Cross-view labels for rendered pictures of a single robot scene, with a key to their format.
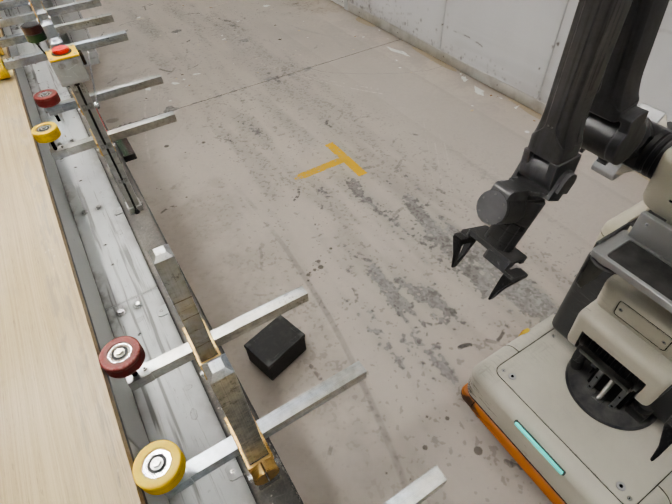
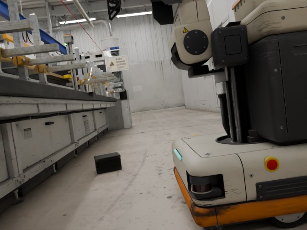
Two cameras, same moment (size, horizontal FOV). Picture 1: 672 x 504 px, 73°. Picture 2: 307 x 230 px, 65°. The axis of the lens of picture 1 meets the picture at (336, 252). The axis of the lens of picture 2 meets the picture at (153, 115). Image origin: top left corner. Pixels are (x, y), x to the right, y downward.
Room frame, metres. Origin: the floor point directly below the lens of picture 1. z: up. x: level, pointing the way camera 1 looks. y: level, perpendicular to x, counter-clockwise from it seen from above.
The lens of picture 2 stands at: (-0.53, -1.02, 0.50)
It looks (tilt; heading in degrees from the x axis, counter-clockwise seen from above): 3 degrees down; 28
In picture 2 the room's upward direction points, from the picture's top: 7 degrees counter-clockwise
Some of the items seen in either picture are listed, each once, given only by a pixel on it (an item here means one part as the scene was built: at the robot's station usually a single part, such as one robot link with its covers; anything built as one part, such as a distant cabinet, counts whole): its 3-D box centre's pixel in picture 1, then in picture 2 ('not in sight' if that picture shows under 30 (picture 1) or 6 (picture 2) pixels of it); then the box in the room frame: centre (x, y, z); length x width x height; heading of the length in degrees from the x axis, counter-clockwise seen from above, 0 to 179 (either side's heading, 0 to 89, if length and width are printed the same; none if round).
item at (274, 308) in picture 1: (223, 334); (51, 69); (0.59, 0.27, 0.80); 0.43 x 0.03 x 0.04; 120
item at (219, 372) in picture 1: (247, 435); (18, 43); (0.31, 0.17, 0.91); 0.04 x 0.04 x 0.48; 30
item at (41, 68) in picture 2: (205, 350); (43, 70); (0.55, 0.30, 0.80); 0.14 x 0.06 x 0.05; 30
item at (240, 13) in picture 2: not in sight; (256, 8); (0.71, -0.97, 0.87); 0.23 x 0.15 x 0.11; 30
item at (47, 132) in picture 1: (51, 141); (67, 80); (1.36, 0.94, 0.85); 0.08 x 0.08 x 0.11
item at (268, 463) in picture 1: (252, 445); (23, 62); (0.33, 0.18, 0.81); 0.14 x 0.06 x 0.05; 30
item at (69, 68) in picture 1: (68, 67); (68, 39); (1.17, 0.66, 1.18); 0.07 x 0.07 x 0.08; 30
